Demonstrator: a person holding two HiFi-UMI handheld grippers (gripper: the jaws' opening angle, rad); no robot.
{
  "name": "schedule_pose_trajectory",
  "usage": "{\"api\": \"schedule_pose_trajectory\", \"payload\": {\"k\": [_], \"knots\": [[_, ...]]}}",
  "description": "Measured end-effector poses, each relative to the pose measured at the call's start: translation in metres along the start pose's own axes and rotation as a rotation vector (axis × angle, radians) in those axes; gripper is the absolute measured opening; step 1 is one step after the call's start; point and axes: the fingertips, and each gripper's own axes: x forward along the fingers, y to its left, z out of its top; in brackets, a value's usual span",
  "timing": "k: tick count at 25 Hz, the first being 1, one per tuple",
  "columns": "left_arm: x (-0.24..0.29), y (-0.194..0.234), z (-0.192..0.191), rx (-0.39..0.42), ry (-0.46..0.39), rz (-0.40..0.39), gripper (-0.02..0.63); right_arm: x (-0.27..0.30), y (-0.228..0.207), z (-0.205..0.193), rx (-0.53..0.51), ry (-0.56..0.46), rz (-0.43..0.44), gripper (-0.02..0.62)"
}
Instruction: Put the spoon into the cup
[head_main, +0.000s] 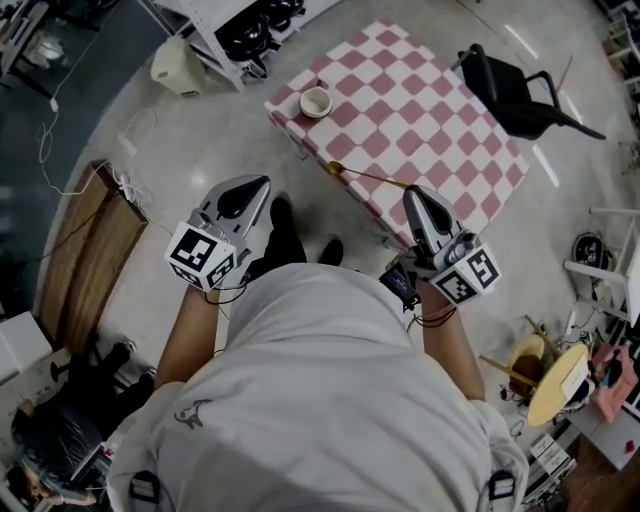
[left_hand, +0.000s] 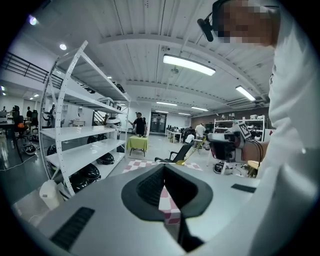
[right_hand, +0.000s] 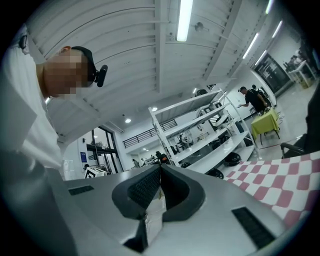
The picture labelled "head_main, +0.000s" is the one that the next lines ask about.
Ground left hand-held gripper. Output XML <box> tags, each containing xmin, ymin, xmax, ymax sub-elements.
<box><xmin>163</xmin><ymin>173</ymin><xmax>273</xmax><ymax>294</ymax></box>

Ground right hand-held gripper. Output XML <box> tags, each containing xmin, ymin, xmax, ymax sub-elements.
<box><xmin>398</xmin><ymin>185</ymin><xmax>503</xmax><ymax>307</ymax></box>

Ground gold metal spoon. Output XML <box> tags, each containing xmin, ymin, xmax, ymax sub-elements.
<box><xmin>326</xmin><ymin>160</ymin><xmax>409</xmax><ymax>192</ymax></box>

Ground white ceramic cup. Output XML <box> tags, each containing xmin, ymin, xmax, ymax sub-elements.
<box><xmin>298</xmin><ymin>86</ymin><xmax>334</xmax><ymax>120</ymax></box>

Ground person's right forearm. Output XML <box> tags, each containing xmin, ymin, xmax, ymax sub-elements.
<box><xmin>413</xmin><ymin>279</ymin><xmax>487</xmax><ymax>402</ymax></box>

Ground person's left forearm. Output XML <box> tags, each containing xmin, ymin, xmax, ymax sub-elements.
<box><xmin>153</xmin><ymin>283</ymin><xmax>222</xmax><ymax>394</ymax></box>

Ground person's black left shoe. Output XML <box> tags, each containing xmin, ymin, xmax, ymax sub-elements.
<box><xmin>269</xmin><ymin>196</ymin><xmax>296</xmax><ymax>237</ymax></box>

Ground person's black shoe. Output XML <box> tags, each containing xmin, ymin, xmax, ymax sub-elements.
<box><xmin>318</xmin><ymin>238</ymin><xmax>346</xmax><ymax>267</ymax></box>
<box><xmin>269</xmin><ymin>196</ymin><xmax>296</xmax><ymax>237</ymax></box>

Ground small black screen device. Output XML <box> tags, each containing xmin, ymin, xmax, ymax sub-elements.
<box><xmin>378</xmin><ymin>263</ymin><xmax>422</xmax><ymax>314</ymax></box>

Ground person's black trousers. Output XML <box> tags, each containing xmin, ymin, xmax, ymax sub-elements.
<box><xmin>246</xmin><ymin>223</ymin><xmax>309</xmax><ymax>282</ymax></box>

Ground person's black right shoe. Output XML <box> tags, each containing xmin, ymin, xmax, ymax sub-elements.
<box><xmin>318</xmin><ymin>238</ymin><xmax>346</xmax><ymax>267</ymax></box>

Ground pink white checkered table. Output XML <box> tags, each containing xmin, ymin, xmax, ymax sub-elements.
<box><xmin>263</xmin><ymin>18</ymin><xmax>531</xmax><ymax>251</ymax></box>

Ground cream plastic appliance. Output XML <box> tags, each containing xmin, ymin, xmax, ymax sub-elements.
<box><xmin>149</xmin><ymin>35</ymin><xmax>207</xmax><ymax>100</ymax></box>

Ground white metal shelf rack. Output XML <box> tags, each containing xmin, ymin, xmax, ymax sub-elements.
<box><xmin>152</xmin><ymin>0</ymin><xmax>321</xmax><ymax>94</ymax></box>

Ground wooden board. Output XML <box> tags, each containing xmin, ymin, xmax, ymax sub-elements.
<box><xmin>37</xmin><ymin>159</ymin><xmax>150</xmax><ymax>356</ymax></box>

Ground round black device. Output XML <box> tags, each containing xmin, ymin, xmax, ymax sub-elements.
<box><xmin>572</xmin><ymin>231</ymin><xmax>614</xmax><ymax>274</ymax></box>

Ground black cooking pot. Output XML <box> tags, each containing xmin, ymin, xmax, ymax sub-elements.
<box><xmin>214</xmin><ymin>13</ymin><xmax>274</xmax><ymax>60</ymax></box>

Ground wooden stool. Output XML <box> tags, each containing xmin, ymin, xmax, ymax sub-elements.
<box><xmin>479</xmin><ymin>314</ymin><xmax>563</xmax><ymax>401</ymax></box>

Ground round wooden table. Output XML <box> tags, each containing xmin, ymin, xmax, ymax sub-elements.
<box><xmin>526</xmin><ymin>342</ymin><xmax>591</xmax><ymax>427</ymax></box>

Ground person's grey shirt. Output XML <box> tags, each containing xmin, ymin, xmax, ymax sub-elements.
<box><xmin>106</xmin><ymin>262</ymin><xmax>532</xmax><ymax>512</ymax></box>

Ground pink bag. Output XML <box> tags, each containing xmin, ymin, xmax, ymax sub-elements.
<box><xmin>589</xmin><ymin>343</ymin><xmax>640</xmax><ymax>425</ymax></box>

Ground white box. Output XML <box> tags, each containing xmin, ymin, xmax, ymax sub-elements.
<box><xmin>0</xmin><ymin>310</ymin><xmax>54</xmax><ymax>387</ymax></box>

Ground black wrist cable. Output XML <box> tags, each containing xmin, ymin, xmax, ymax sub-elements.
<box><xmin>202</xmin><ymin>272</ymin><xmax>252</xmax><ymax>307</ymax></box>
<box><xmin>405</xmin><ymin>305</ymin><xmax>459</xmax><ymax>332</ymax></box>

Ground white frame chair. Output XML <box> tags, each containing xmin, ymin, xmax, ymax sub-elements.
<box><xmin>563</xmin><ymin>205</ymin><xmax>640</xmax><ymax>324</ymax></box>

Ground white cable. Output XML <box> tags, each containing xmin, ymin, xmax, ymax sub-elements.
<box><xmin>36</xmin><ymin>19</ymin><xmax>151</xmax><ymax>207</ymax></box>

